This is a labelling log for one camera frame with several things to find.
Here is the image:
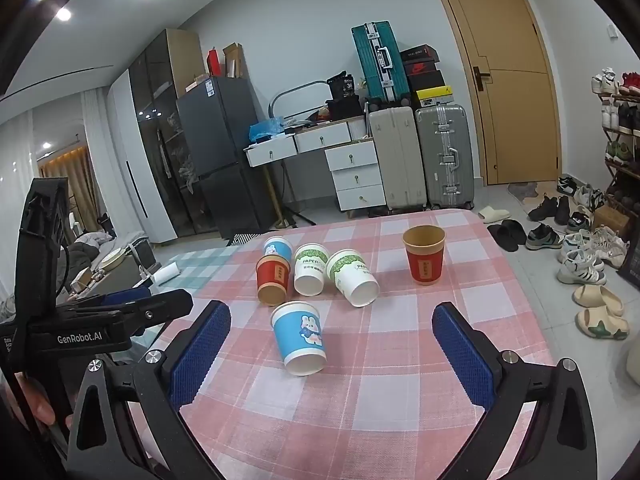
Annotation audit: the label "beige foam slipper pair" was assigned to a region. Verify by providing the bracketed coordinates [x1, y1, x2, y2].
[572, 284, 630, 340]

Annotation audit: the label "person's left hand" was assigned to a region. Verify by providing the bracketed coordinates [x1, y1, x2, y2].
[1, 373, 56, 427]

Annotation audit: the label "green white lying cup left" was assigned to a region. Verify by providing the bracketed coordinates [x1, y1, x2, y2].
[293, 243, 329, 297]

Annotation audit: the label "red lying paper cup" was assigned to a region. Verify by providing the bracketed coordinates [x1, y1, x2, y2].
[256, 255, 291, 307]

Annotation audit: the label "teal hard suitcase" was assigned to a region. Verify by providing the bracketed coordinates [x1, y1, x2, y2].
[352, 21, 411, 110]

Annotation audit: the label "white drawer desk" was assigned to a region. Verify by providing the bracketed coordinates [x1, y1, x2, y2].
[245, 116, 387, 216]

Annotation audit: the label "shoe rack with shoes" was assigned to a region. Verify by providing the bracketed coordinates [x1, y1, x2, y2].
[591, 66, 640, 241]

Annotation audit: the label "silver hard suitcase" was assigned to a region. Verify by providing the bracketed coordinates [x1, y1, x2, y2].
[416, 103, 474, 210]

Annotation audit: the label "pink checkered tablecloth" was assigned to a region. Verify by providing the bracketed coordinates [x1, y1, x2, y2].
[181, 210, 551, 479]

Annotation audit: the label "red upright paper cup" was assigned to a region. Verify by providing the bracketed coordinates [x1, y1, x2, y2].
[402, 224, 446, 285]

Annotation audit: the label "black refrigerator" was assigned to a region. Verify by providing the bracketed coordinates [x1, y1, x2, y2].
[177, 77, 277, 240]

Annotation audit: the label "wooden door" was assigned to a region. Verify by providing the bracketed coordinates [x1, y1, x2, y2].
[442, 0, 561, 184]

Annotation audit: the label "green white lying cup right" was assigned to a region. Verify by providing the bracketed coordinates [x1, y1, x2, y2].
[326, 249, 380, 308]

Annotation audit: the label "blue white lying cup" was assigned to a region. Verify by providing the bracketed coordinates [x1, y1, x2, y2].
[262, 236, 293, 262]

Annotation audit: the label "beige hard suitcase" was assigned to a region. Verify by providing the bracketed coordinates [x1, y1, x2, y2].
[369, 106, 428, 210]

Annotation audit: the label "teal checkered tablecloth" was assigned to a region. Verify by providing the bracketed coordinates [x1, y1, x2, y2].
[158, 246, 239, 311]

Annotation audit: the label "stacked shoe boxes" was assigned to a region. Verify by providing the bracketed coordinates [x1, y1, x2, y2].
[400, 44, 452, 110]

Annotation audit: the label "dark glass cabinet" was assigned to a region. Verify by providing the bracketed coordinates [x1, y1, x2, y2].
[129, 28, 215, 237]

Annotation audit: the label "blue bunny paper cup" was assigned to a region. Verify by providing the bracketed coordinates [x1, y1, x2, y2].
[270, 301, 326, 377]

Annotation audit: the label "green white lying cup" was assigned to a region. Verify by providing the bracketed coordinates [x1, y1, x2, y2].
[326, 249, 380, 308]
[293, 243, 329, 297]

